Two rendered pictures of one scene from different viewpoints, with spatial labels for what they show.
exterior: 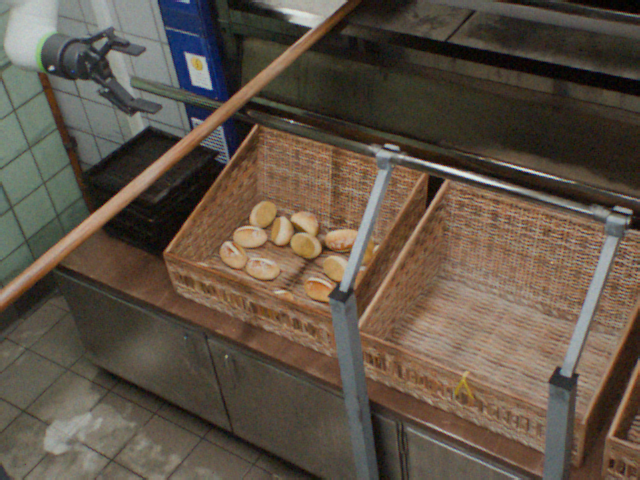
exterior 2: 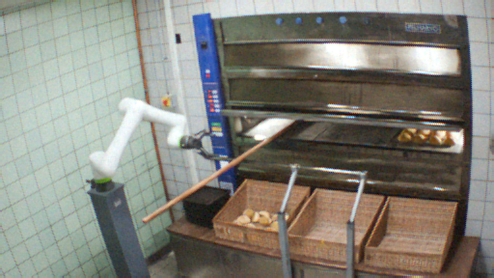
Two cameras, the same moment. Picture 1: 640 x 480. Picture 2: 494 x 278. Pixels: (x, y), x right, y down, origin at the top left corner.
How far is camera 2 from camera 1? 1.37 m
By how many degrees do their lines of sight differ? 23
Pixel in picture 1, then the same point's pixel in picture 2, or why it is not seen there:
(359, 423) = (287, 265)
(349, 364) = (283, 240)
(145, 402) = not seen: outside the picture
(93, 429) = not seen: outside the picture
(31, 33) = (177, 135)
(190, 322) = (222, 244)
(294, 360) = (262, 251)
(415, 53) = (303, 144)
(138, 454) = not seen: outside the picture
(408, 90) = (301, 158)
